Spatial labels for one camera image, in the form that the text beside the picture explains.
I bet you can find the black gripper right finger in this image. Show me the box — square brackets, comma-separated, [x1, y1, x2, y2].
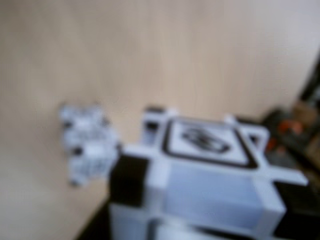
[277, 186, 320, 240]

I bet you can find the white cube angular loop symbol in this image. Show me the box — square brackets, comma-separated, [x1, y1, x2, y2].
[58, 101, 113, 148]

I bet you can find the white cube zigzag symbol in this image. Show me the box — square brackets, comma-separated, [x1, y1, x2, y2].
[108, 106, 310, 240]

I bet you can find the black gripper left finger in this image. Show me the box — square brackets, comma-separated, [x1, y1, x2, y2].
[71, 198, 112, 240]

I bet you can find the white cube crossed-lines symbol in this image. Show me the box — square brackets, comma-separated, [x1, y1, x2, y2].
[63, 142, 123, 187]

